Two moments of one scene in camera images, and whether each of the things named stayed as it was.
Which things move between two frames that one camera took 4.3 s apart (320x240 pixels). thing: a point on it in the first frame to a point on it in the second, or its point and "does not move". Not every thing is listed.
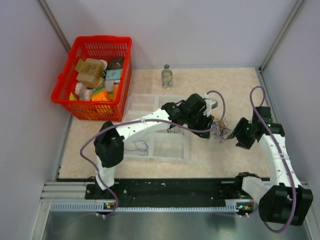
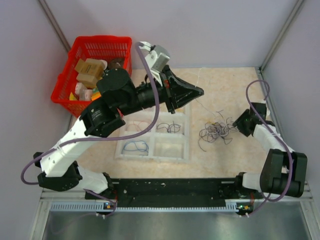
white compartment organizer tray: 169,145 does not move
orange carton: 99,95 does not move
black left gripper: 205,123 to 176,91
